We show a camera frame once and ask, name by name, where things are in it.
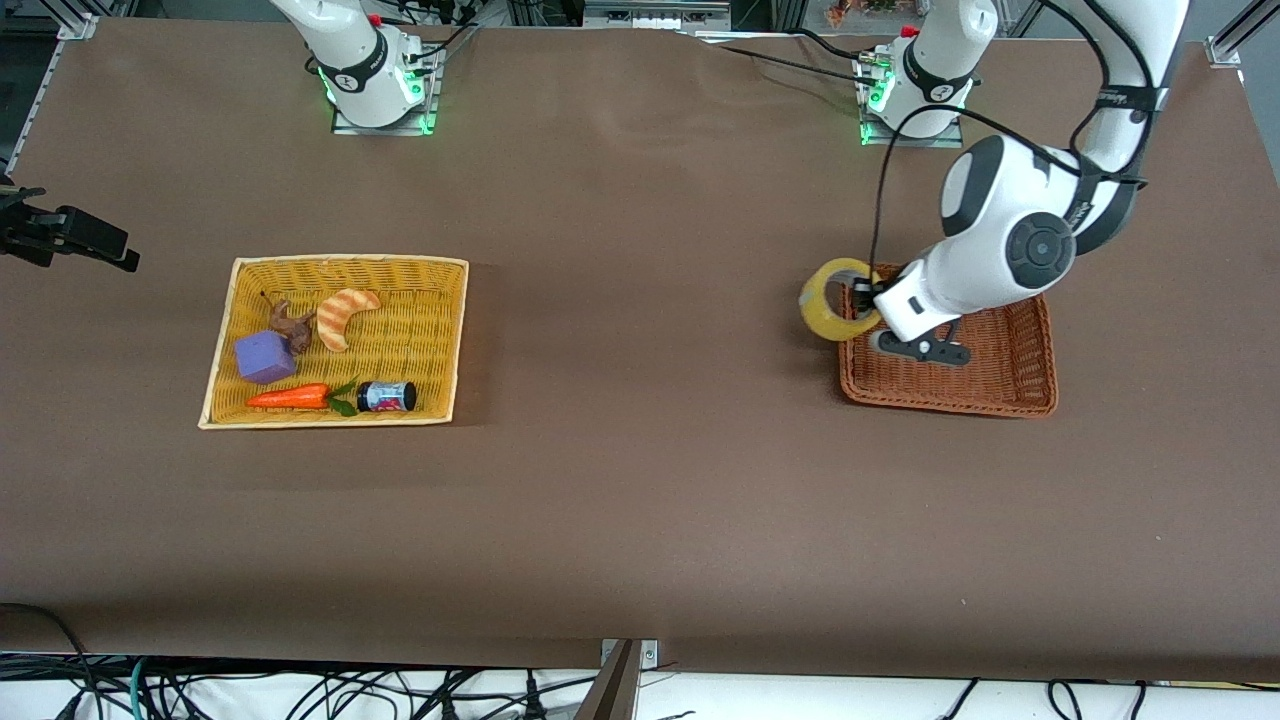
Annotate yellow tape roll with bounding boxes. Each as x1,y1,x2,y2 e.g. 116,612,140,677
798,257,885,344

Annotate brown woven rectangular basket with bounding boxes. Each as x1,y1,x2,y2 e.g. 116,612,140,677
838,262,1060,419

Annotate purple foam cube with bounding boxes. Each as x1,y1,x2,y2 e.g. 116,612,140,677
234,330,298,386

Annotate brown dried root toy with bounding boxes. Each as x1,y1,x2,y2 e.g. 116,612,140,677
259,290,317,355

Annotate orange toy carrot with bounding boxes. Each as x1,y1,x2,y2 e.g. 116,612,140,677
245,380,359,418

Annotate striped toy croissant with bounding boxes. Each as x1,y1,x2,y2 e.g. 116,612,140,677
316,288,382,354

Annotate brown table cover cloth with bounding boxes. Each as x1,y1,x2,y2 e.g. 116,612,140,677
0,18,1280,683

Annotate small black-lidded jar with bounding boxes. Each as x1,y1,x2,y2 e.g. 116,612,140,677
356,379,418,413

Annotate yellow woven rectangular basket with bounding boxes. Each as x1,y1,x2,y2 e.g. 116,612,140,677
198,256,470,431

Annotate dark grey angled pole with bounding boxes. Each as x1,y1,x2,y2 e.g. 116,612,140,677
575,640,641,720

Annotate aluminium table frame rail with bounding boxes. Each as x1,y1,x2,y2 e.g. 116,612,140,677
0,12,101,191

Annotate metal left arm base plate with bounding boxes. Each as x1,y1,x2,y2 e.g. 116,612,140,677
858,55,966,149

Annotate black cable across cloth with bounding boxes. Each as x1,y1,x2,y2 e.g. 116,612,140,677
715,28,881,86

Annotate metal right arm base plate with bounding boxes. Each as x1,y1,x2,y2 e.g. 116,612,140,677
330,45,443,137

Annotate silver background frame equipment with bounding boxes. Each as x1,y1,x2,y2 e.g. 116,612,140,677
580,0,736,31

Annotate black curved floor cable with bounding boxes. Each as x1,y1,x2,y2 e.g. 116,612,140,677
0,602,99,720

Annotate aluminium corner bracket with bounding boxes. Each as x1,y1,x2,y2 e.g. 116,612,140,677
1205,0,1280,69

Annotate black cables at arm base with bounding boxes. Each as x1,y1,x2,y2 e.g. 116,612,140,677
395,0,486,63

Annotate small metal edge bracket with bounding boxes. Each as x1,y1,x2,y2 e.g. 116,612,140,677
600,638,661,669

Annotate thin black hanging cables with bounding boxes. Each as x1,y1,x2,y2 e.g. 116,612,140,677
940,678,1151,720

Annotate black tangled cable bundle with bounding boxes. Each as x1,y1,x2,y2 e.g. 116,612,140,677
150,665,601,720

